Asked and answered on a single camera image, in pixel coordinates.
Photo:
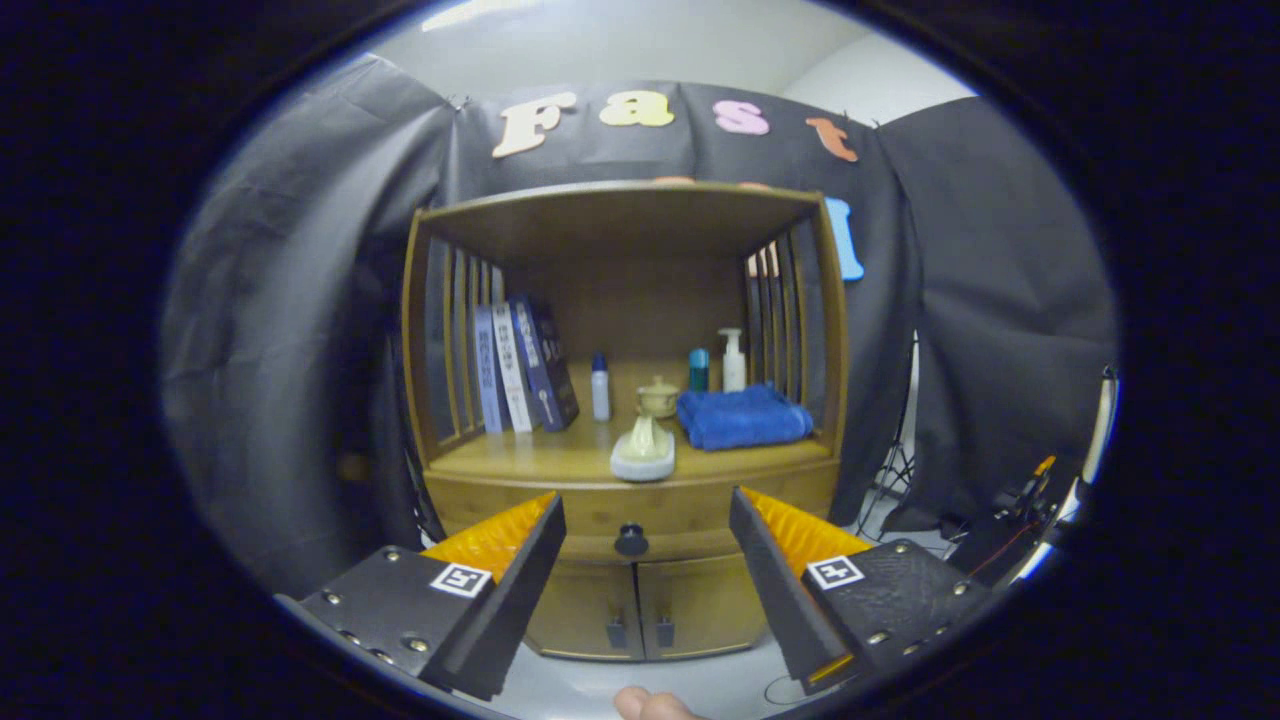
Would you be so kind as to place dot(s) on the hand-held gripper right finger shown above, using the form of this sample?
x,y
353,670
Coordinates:
x,y
785,600

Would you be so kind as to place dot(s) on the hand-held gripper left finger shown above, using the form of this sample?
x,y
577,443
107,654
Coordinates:
x,y
500,610

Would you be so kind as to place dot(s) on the black drawer knob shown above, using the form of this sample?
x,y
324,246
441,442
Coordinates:
x,y
631,543

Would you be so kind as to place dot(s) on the cream cleaning brush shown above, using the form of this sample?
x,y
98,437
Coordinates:
x,y
642,450

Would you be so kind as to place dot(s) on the wooden countertop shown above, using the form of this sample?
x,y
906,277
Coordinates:
x,y
540,455

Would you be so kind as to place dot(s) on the wooden cabinet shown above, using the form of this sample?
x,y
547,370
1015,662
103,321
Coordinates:
x,y
620,220

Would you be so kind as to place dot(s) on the black light stand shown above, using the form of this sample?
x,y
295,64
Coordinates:
x,y
900,470

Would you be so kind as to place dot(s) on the folded blue towel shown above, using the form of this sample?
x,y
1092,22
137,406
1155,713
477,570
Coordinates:
x,y
745,420

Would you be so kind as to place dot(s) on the black equipment with orange tip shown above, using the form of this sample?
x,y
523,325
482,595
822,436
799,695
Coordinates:
x,y
1000,545

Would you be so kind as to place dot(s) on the white pump bottle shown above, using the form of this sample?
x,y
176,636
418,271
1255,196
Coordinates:
x,y
733,372

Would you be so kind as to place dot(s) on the light blue book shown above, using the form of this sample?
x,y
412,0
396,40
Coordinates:
x,y
490,375

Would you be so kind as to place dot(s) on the white bottle with blue cap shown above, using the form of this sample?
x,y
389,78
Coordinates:
x,y
600,395

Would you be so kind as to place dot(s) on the cream lidded teacup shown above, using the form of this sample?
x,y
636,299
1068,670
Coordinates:
x,y
658,398

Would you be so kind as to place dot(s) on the white book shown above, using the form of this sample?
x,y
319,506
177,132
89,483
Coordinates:
x,y
512,370

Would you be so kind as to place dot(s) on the teal bottle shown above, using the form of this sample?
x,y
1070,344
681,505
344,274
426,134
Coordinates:
x,y
699,370

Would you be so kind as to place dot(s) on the dark blue book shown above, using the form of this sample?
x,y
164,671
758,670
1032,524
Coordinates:
x,y
545,365

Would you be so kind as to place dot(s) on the black backdrop cloth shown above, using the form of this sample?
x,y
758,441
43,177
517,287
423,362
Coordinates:
x,y
300,330

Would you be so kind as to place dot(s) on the white upright device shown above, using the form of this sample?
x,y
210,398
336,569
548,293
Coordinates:
x,y
1100,440

